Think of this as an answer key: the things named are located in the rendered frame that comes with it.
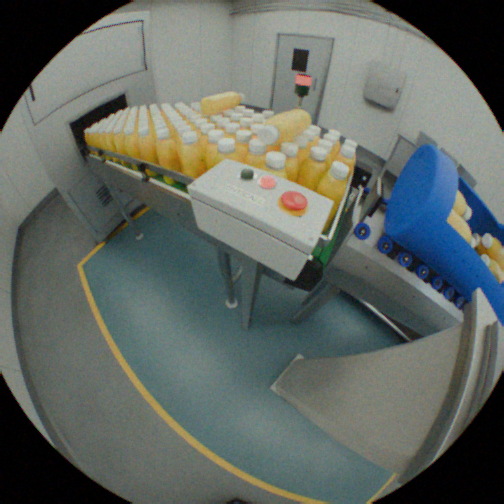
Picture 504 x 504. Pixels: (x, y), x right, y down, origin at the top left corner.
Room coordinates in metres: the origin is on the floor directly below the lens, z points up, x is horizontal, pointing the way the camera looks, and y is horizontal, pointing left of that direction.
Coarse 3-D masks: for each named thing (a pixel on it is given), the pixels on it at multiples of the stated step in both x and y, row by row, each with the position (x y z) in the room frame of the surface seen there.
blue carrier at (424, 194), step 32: (416, 160) 0.39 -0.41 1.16; (448, 160) 0.30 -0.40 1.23; (416, 192) 0.29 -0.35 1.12; (448, 192) 0.23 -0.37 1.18; (384, 224) 0.33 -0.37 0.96; (416, 224) 0.21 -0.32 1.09; (448, 224) 0.19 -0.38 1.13; (480, 224) 0.28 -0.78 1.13; (416, 256) 0.21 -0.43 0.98; (448, 256) 0.15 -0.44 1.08; (480, 288) 0.07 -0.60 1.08
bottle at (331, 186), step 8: (328, 176) 0.34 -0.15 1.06; (336, 176) 0.33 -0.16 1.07; (320, 184) 0.34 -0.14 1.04; (328, 184) 0.33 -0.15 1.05; (336, 184) 0.32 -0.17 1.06; (344, 184) 0.32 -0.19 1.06; (320, 192) 0.33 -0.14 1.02; (328, 192) 0.32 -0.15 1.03; (336, 192) 0.31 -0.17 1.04; (344, 192) 0.32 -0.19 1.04; (336, 200) 0.31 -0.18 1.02; (336, 208) 0.32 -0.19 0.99; (328, 216) 0.31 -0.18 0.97; (328, 224) 0.32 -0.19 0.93
